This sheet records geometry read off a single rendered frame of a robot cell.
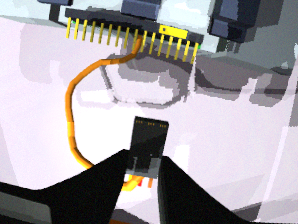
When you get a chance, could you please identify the black pin header strip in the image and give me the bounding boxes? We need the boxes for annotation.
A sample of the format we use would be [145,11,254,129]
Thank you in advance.
[64,8,205,49]

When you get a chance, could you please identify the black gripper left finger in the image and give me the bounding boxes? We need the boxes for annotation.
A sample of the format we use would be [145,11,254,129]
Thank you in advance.
[0,149,129,224]

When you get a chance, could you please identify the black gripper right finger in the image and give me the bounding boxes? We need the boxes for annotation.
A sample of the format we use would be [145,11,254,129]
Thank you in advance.
[157,156,271,224]

